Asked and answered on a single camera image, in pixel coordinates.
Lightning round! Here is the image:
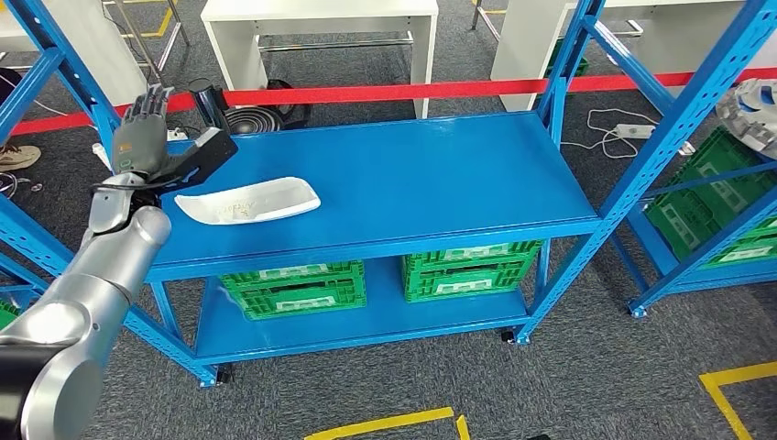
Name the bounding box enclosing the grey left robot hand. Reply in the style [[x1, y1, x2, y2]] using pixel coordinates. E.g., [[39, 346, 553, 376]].
[[111, 83, 177, 181]]

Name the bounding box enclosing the white curved plastic part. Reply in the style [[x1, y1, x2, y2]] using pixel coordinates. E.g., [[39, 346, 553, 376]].
[[174, 176, 322, 226]]

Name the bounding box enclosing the blue metal shelf rack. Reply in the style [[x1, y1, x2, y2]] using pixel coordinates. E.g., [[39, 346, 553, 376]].
[[608, 160, 777, 320], [0, 251, 47, 311], [0, 0, 777, 390]]

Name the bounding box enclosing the grey metal casting part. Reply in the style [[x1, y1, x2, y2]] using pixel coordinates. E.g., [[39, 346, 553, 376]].
[[716, 77, 777, 160]]

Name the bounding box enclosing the white board panel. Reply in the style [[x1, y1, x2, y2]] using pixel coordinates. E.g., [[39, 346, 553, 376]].
[[42, 0, 148, 109]]

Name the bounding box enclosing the person's foot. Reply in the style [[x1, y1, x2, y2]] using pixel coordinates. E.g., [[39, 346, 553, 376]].
[[0, 144, 42, 172]]

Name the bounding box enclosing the yellow floor tape strip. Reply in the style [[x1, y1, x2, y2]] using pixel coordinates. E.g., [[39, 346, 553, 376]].
[[121, 5, 175, 39]]

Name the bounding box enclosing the black round object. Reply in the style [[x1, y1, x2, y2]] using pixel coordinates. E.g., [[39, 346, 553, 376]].
[[266, 79, 312, 128]]

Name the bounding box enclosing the red barrier tape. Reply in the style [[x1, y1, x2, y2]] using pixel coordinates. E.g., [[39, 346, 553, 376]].
[[8, 66, 777, 138]]

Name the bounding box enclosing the yellow floor tape square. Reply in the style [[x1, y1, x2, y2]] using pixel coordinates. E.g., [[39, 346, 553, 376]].
[[303, 406, 472, 440], [699, 361, 777, 440]]

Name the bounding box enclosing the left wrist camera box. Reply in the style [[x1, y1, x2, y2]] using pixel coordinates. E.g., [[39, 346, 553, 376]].
[[147, 126, 239, 197]]

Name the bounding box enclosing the black stanchion post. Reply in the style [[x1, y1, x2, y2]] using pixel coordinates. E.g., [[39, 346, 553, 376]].
[[188, 77, 285, 136]]

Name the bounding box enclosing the chrome metal frame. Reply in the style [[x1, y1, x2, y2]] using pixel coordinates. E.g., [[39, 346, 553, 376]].
[[103, 0, 191, 83]]

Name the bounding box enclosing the white cable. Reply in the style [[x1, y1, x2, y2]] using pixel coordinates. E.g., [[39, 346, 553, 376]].
[[559, 107, 660, 160]]

